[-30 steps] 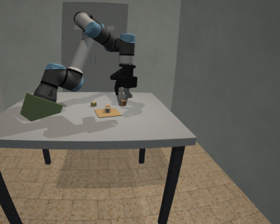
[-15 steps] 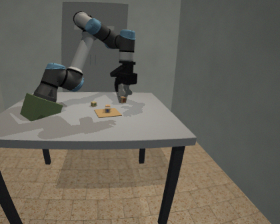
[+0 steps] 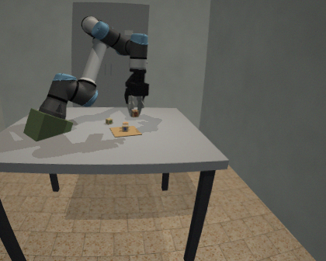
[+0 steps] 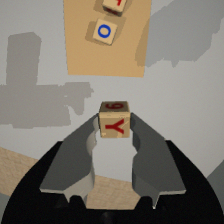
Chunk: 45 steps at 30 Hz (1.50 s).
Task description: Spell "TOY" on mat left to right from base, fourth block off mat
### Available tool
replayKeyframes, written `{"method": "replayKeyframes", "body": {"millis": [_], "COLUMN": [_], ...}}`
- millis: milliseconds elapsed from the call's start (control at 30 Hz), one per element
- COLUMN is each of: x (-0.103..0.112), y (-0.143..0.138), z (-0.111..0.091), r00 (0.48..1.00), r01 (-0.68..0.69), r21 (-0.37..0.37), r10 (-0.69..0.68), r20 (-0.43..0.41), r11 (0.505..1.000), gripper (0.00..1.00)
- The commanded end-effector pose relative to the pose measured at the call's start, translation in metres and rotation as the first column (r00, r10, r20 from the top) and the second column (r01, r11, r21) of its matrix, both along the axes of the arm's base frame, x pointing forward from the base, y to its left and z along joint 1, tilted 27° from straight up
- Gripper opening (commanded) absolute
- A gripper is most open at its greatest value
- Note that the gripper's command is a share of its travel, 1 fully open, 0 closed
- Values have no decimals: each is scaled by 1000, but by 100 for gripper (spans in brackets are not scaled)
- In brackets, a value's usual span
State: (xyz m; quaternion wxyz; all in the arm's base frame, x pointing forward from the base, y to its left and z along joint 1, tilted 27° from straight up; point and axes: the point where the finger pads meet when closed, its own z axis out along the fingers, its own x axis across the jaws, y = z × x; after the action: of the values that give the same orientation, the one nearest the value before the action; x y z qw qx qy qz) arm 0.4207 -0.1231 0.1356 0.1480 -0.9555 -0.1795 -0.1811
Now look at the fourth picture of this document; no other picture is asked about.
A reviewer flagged tan flat mat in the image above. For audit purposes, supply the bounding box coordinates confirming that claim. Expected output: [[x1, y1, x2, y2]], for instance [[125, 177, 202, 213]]
[[64, 0, 151, 78]]

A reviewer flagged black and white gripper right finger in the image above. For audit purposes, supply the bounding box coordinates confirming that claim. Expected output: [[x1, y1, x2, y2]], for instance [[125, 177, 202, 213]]
[[130, 112, 224, 224]]

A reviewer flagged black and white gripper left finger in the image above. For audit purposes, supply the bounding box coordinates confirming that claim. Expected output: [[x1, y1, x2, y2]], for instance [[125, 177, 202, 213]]
[[1, 113, 100, 224]]

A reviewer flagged wooden letter block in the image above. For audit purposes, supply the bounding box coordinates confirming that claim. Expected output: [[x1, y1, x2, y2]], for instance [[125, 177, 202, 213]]
[[102, 0, 127, 17], [98, 101, 130, 138], [92, 18, 117, 46]]

